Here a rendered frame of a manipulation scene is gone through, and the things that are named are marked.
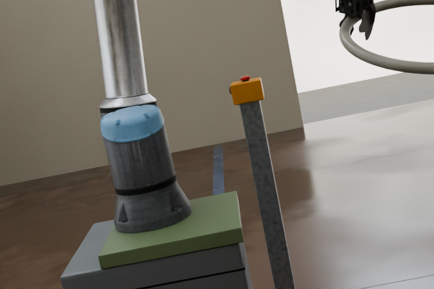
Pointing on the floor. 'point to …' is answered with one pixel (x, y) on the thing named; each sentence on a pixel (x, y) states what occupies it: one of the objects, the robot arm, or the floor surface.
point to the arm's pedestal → (157, 268)
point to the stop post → (264, 179)
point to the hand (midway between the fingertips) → (360, 33)
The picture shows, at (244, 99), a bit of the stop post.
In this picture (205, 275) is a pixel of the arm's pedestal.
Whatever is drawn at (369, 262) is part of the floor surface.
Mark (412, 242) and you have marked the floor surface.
